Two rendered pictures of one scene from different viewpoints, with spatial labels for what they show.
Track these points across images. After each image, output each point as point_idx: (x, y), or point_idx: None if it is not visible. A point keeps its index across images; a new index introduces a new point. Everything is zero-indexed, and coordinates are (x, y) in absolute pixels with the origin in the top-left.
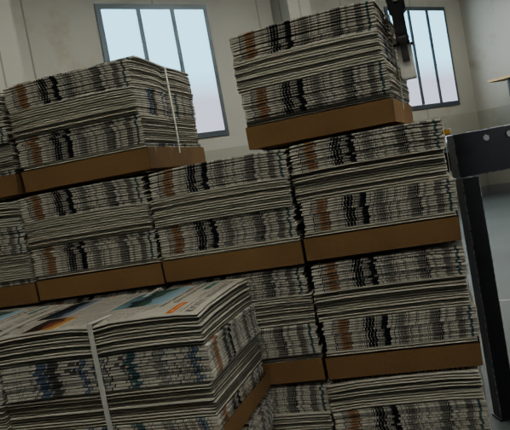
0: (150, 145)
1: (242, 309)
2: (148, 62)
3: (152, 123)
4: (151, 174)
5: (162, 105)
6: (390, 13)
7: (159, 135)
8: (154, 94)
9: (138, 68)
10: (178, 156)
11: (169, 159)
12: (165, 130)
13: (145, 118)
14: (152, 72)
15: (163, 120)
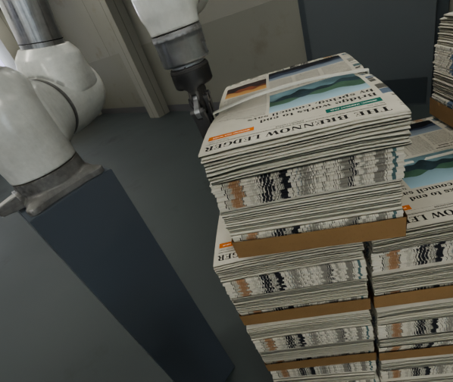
0: (435, 98)
1: None
2: None
3: (451, 82)
4: (430, 117)
5: None
6: (212, 111)
7: None
8: None
9: (451, 26)
10: None
11: None
12: None
13: (438, 75)
14: None
15: None
